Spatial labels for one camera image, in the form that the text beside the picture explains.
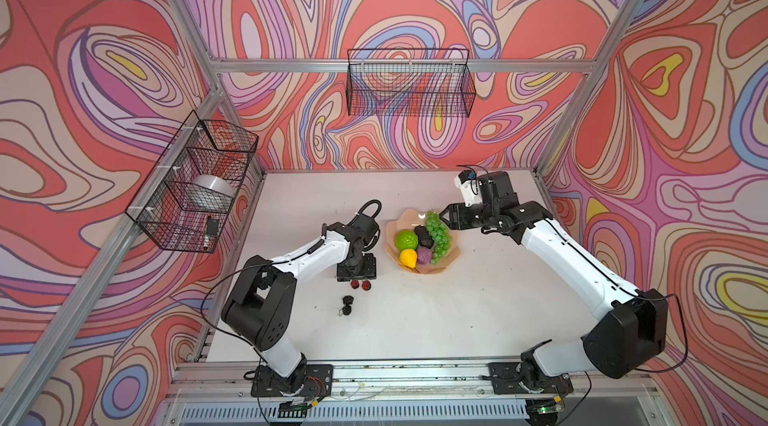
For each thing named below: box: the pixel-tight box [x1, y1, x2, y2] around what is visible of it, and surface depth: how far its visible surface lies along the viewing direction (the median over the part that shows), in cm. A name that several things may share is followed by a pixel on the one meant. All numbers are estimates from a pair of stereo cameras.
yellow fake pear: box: [399, 248, 417, 269], surface depth 90 cm
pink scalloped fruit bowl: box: [384, 208, 461, 275], surface depth 96 cm
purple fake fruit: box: [417, 246, 433, 265], surface depth 92 cm
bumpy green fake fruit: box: [395, 230, 419, 251], surface depth 94 cm
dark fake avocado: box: [414, 225, 434, 249], surface depth 95 cm
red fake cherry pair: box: [351, 280, 372, 291], surface depth 90 cm
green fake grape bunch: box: [425, 210, 452, 265], surface depth 95 cm
